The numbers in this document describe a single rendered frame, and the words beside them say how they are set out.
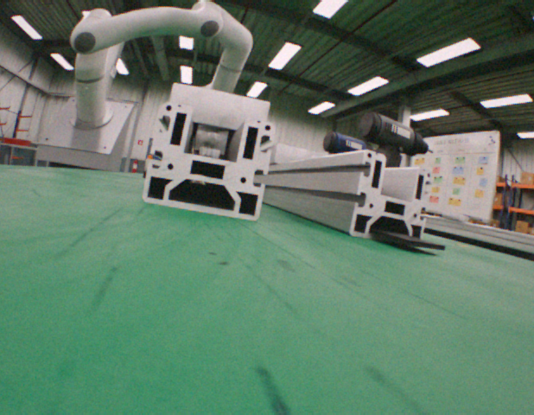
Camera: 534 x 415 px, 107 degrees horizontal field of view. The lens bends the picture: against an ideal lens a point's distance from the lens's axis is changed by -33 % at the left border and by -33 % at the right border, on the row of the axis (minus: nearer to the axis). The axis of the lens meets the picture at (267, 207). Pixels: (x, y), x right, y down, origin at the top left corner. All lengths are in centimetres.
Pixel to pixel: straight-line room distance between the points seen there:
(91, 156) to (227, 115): 80
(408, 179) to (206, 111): 23
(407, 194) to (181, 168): 23
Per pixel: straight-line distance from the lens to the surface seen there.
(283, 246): 15
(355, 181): 29
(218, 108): 32
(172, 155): 25
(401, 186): 35
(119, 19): 98
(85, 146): 110
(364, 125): 59
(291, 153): 60
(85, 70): 107
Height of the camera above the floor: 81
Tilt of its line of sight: 3 degrees down
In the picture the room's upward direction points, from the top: 11 degrees clockwise
